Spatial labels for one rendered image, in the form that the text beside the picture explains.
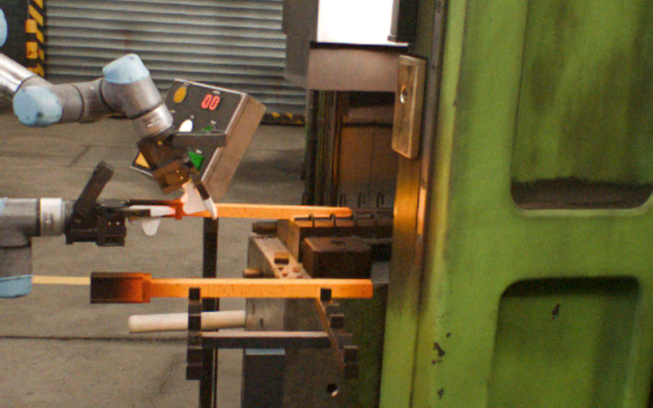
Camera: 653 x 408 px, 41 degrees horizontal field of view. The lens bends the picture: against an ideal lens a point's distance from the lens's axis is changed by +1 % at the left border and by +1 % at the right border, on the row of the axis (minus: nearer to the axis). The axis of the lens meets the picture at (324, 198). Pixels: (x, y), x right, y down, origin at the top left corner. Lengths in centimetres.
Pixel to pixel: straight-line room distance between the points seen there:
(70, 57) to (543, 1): 856
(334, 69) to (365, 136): 36
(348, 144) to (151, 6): 772
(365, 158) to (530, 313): 64
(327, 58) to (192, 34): 794
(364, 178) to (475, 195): 68
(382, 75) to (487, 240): 47
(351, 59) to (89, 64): 814
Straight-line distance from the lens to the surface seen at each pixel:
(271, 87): 968
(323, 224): 180
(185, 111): 238
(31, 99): 168
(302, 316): 168
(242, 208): 181
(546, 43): 152
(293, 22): 185
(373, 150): 207
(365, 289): 145
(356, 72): 175
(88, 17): 976
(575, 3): 154
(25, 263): 180
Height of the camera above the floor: 146
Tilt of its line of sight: 13 degrees down
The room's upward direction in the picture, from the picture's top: 3 degrees clockwise
